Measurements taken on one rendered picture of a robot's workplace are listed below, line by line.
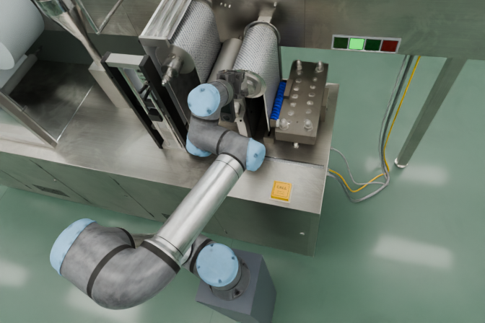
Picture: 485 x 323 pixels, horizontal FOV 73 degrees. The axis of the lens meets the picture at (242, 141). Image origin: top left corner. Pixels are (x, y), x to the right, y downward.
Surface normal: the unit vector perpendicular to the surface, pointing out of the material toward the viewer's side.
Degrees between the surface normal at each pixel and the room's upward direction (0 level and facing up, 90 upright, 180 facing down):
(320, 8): 90
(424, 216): 0
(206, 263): 7
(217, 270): 7
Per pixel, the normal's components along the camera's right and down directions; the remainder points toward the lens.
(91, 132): -0.14, -0.54
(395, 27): -0.25, 0.83
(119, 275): 0.07, -0.43
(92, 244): 0.08, -0.81
